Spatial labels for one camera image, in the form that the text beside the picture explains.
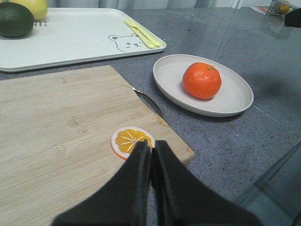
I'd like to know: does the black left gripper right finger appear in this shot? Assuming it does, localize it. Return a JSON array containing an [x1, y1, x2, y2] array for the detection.
[[151, 140, 262, 226]]

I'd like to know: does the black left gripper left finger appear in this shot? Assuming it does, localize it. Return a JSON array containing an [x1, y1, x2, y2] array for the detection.
[[52, 141, 151, 226]]

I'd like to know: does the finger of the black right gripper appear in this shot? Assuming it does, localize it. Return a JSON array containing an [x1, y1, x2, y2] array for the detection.
[[284, 8, 301, 28]]

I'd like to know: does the beige round plate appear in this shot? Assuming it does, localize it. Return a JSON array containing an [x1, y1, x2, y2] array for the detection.
[[153, 55, 253, 117]]

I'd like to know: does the orange mandarin fruit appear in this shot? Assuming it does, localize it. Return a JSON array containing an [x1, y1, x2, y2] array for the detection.
[[182, 62, 222, 99]]

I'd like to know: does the white bear-print tray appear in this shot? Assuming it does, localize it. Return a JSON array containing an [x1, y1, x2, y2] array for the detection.
[[0, 8, 166, 72]]

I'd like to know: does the orange slice toy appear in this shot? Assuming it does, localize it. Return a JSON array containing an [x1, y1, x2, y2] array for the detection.
[[111, 126, 155, 160]]

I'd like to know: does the wooden cutting board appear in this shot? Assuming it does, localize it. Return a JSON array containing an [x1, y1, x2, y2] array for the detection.
[[0, 65, 194, 226]]

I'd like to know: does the yellow plastic spoon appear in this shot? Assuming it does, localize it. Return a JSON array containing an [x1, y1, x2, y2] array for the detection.
[[125, 17, 163, 48]]

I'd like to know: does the grey curtain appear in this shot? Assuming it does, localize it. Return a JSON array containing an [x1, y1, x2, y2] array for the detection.
[[47, 0, 271, 9]]

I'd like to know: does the green lime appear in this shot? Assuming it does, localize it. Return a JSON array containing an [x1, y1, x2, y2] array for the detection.
[[0, 2, 34, 38]]

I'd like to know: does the yellow lemon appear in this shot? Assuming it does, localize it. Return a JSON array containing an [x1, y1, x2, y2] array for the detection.
[[9, 0, 48, 20]]

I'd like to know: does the wire fruit basket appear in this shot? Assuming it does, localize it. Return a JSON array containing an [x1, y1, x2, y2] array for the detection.
[[265, 0, 298, 16]]

